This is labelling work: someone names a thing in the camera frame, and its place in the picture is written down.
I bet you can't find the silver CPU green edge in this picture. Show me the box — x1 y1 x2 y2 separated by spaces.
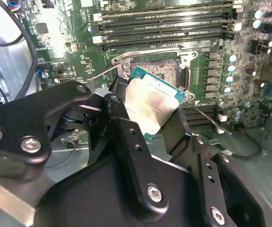
124 66 188 140

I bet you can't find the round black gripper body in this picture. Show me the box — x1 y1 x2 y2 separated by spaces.
35 155 208 227

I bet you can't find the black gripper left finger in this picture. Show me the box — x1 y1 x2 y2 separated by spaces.
0 76 169 227

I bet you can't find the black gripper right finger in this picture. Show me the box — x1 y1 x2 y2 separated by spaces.
163 106 272 227

